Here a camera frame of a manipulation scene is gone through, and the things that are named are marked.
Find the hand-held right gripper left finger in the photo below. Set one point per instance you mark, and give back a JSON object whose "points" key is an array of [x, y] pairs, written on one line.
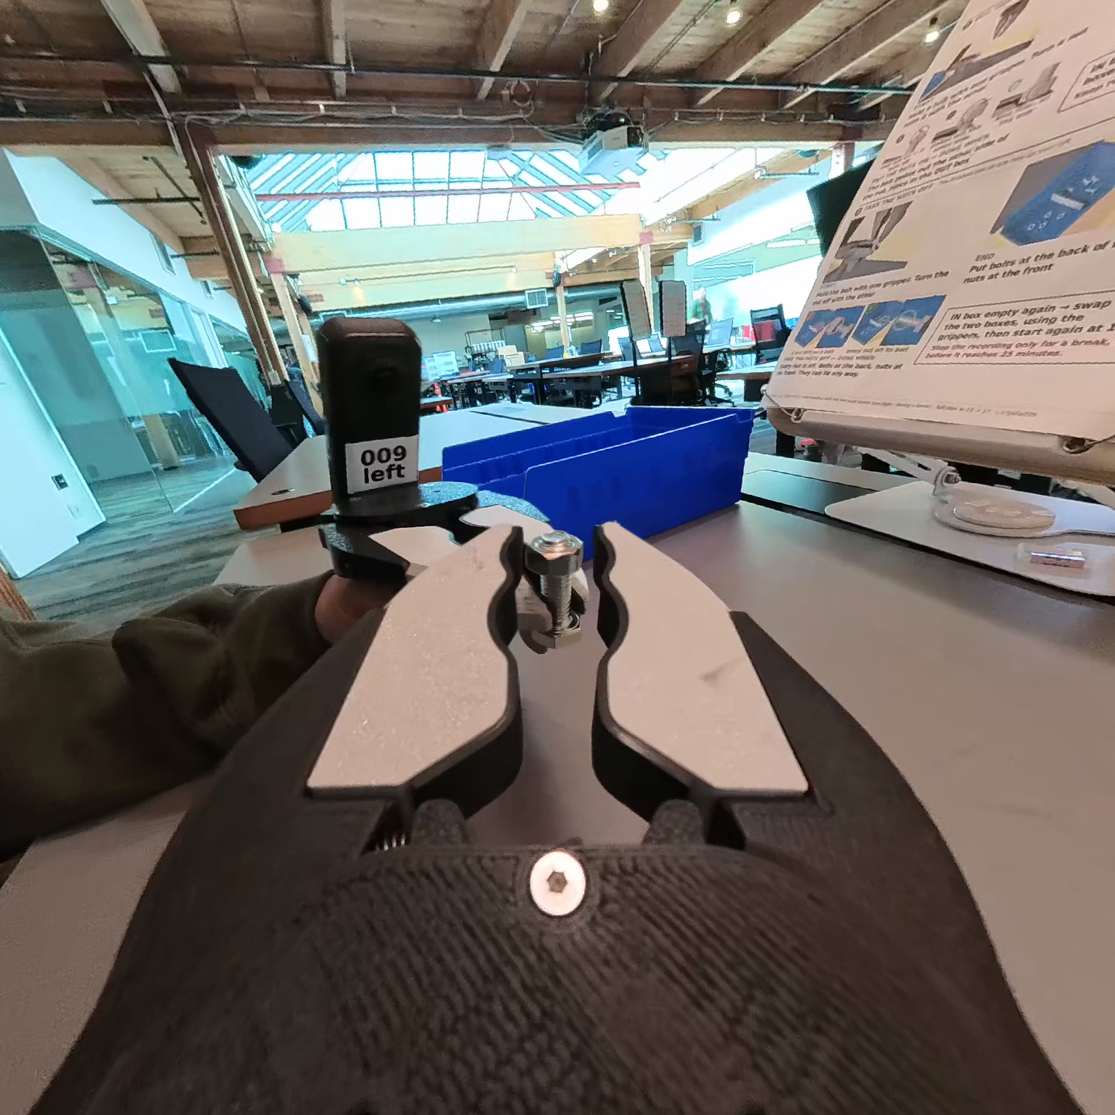
{"points": [[425, 673]]}

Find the person's left hand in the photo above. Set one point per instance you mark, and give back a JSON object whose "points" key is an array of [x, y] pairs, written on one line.
{"points": [[344, 612]]}

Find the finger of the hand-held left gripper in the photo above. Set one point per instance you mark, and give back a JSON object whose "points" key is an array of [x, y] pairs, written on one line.
{"points": [[419, 545], [491, 519]]}

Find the white document stand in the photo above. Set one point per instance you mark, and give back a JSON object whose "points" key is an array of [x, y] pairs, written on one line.
{"points": [[923, 523]]}

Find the grey desk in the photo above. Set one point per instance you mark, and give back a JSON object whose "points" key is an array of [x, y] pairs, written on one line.
{"points": [[916, 696]]}

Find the steel hex nut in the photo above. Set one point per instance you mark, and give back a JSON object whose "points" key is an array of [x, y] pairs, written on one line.
{"points": [[554, 553]]}

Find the ceiling projector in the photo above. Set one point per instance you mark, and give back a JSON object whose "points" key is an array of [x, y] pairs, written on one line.
{"points": [[614, 144]]}

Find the steel hex bolt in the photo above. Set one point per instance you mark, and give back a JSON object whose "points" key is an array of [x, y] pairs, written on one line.
{"points": [[556, 592]]}

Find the blue plastic bin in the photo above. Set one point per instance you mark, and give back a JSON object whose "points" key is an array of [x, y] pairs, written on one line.
{"points": [[653, 471]]}

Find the red and black office chair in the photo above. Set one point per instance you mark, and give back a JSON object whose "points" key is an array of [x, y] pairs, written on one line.
{"points": [[769, 331]]}

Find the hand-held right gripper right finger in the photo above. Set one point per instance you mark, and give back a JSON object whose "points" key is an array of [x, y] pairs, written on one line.
{"points": [[689, 696]]}

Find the wood-edged white table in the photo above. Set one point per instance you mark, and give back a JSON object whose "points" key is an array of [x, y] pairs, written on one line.
{"points": [[296, 475]]}

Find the black monitor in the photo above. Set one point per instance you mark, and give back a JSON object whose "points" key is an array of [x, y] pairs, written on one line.
{"points": [[835, 209]]}

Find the person's left forearm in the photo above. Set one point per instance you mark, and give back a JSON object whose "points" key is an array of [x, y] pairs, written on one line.
{"points": [[131, 688]]}

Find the small metal magnet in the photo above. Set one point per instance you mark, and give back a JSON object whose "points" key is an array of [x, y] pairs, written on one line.
{"points": [[1054, 558]]}

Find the printed instruction sheet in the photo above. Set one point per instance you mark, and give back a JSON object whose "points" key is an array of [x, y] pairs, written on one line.
{"points": [[984, 217]]}

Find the black mesh office chair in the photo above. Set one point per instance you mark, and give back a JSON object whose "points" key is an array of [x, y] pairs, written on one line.
{"points": [[232, 418]]}

